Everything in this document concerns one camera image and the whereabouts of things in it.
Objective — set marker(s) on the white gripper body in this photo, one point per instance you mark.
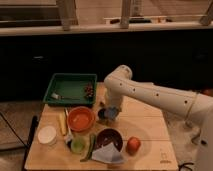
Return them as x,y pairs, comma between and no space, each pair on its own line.
114,102

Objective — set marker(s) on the blue sponge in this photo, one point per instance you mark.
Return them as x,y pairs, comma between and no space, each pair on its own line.
111,113

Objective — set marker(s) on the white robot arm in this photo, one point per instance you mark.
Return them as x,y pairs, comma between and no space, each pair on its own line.
192,106

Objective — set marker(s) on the green cup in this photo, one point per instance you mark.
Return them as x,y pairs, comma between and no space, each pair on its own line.
78,145

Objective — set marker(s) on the red grapes bunch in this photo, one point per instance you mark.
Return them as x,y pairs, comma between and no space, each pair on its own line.
89,91

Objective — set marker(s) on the dark brown bowl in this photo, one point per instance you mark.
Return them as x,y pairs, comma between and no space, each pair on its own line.
107,136

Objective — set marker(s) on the orange bowl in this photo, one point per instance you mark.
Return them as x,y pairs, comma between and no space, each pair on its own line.
80,118

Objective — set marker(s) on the green cucumber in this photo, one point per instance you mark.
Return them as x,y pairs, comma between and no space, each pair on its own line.
92,139

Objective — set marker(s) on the green plastic tray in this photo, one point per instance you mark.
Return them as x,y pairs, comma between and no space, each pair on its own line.
70,85

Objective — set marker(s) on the orange fruit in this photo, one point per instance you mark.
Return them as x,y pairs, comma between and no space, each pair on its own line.
133,144

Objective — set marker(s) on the yellow banana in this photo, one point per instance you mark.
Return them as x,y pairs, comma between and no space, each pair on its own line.
62,120

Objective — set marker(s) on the grey cloth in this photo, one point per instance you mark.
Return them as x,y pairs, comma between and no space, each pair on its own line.
108,154

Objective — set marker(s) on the white brush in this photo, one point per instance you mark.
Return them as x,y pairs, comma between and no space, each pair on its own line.
69,135

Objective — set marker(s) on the silver spoon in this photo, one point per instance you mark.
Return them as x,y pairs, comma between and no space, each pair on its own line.
60,97

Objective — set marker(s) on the white round container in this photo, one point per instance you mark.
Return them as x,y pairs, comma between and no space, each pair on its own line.
47,135

